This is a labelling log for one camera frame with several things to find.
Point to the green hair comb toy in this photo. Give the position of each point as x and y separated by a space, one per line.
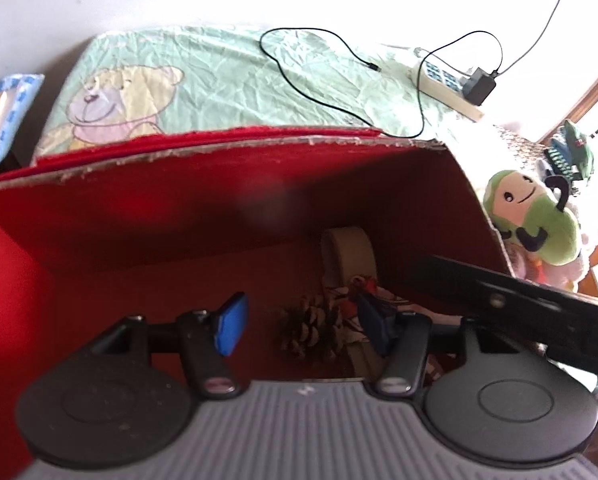
569 154

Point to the beige tape roll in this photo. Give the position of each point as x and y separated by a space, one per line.
346 253

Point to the white power strip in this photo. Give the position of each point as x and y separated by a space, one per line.
444 85

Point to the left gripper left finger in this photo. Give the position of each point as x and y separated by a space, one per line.
207 338

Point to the pink plush toy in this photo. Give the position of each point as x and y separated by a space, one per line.
565 277

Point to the red patterned cloth item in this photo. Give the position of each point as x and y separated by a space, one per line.
366 362

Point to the green avocado plush toy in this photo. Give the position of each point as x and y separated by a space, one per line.
534 215

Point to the green teddy bear bedsheet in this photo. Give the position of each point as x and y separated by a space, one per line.
197 79

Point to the brown pine cone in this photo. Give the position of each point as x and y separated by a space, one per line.
312 329

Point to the blue checkered towel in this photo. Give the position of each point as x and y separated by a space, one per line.
21 90

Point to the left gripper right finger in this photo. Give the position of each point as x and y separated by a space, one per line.
396 349

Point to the black power adapter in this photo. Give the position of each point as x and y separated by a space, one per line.
478 87

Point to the large red cardboard box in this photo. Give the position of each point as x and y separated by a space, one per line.
166 224

